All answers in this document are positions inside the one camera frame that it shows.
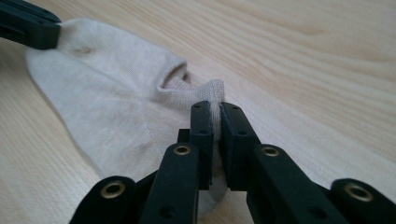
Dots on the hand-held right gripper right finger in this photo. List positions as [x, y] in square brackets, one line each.
[267, 180]

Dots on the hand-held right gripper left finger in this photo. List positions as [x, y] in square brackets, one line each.
[180, 174]

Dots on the beige ankle sock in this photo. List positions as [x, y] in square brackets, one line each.
[109, 93]

